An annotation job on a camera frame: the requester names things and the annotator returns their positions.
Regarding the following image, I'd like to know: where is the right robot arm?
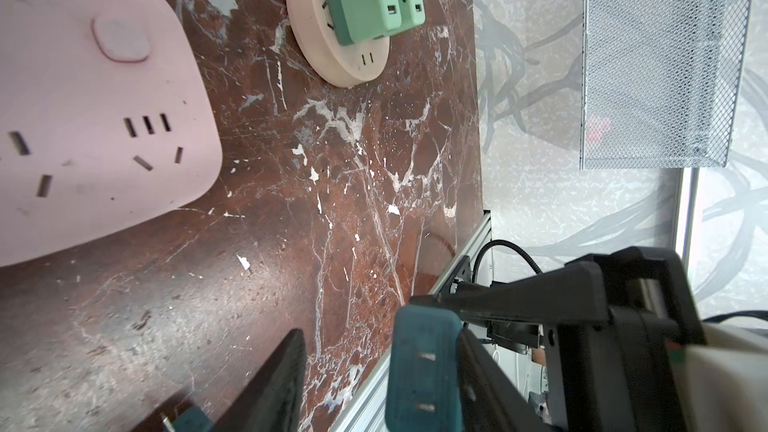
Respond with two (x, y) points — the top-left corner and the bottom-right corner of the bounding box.
(412, 247), (767, 431)

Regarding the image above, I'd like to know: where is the white wire mesh basket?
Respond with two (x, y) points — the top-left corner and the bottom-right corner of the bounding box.
(580, 0), (752, 169)

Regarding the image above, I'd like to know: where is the pink square power strip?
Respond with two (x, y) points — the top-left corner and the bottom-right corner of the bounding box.
(1, 0), (223, 266)

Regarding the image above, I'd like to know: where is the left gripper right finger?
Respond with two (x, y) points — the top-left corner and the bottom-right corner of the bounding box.
(456, 328), (558, 432)

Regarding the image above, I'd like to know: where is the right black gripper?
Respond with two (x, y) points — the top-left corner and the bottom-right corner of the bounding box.
(410, 247), (706, 431)

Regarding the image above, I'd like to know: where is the beige round power strip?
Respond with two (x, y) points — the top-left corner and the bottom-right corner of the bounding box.
(286, 0), (390, 88)

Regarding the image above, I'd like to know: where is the teal plug adapter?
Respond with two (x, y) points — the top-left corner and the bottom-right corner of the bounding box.
(160, 407), (214, 432)
(385, 305), (462, 431)

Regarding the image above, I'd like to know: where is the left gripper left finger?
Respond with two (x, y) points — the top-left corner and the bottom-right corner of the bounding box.
(212, 328), (307, 431)

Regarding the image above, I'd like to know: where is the aluminium front rail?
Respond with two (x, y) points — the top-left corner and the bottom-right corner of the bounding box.
(331, 211), (491, 431)

